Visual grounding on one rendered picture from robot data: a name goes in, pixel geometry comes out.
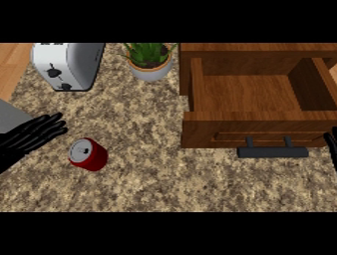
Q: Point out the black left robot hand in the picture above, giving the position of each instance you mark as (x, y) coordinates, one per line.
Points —
(16, 141)

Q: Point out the red can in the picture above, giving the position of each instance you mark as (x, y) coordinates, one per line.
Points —
(89, 155)

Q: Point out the wooden drawer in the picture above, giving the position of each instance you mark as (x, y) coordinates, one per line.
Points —
(263, 109)

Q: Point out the white toaster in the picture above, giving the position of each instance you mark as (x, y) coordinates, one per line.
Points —
(68, 64)

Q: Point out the wooden cabinet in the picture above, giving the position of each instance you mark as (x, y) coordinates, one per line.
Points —
(266, 54)

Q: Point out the green plant in white pot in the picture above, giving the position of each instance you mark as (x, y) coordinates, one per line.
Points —
(149, 61)

